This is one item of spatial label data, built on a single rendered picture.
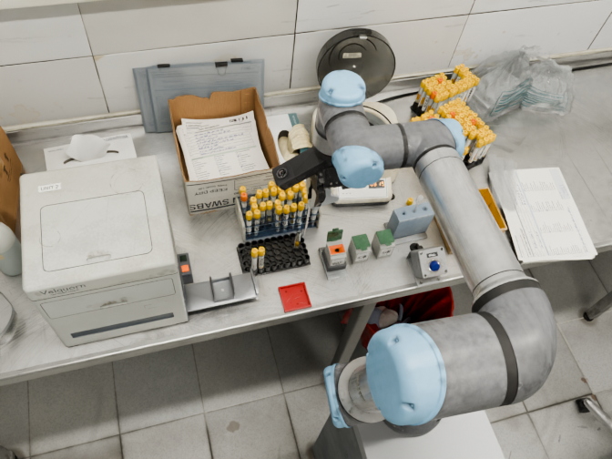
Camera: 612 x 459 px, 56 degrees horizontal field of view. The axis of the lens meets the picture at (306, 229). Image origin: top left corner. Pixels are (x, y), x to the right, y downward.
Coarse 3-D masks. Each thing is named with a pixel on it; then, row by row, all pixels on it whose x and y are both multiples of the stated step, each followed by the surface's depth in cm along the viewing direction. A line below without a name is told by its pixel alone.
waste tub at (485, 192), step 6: (480, 192) 152; (486, 192) 152; (486, 198) 152; (492, 198) 150; (486, 204) 153; (492, 204) 150; (492, 210) 151; (498, 210) 148; (498, 216) 148; (498, 222) 148; (504, 222) 146; (438, 228) 155; (504, 228) 145; (444, 240) 152; (450, 252) 150
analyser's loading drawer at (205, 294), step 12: (228, 276) 136; (240, 276) 138; (252, 276) 136; (192, 288) 135; (204, 288) 135; (216, 288) 136; (228, 288) 136; (240, 288) 136; (252, 288) 136; (192, 300) 133; (204, 300) 134; (216, 300) 133; (228, 300) 134; (240, 300) 135
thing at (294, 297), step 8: (280, 288) 141; (288, 288) 142; (296, 288) 142; (304, 288) 142; (280, 296) 140; (288, 296) 140; (296, 296) 141; (304, 296) 141; (288, 304) 139; (296, 304) 139; (304, 304) 140
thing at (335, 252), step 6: (330, 246) 140; (336, 246) 140; (342, 246) 141; (330, 252) 139; (336, 252) 139; (342, 252) 140; (330, 258) 140; (336, 258) 139; (342, 258) 140; (330, 264) 141; (336, 264) 142
